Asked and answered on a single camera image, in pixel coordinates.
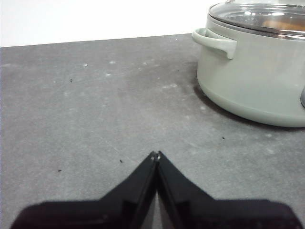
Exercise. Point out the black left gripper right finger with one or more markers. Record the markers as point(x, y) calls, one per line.
point(214, 212)

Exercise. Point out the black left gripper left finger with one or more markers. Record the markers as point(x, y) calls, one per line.
point(107, 214)

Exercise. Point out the glass lid with green knob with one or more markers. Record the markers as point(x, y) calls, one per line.
point(238, 12)

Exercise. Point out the sage green electric pot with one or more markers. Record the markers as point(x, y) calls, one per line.
point(250, 83)

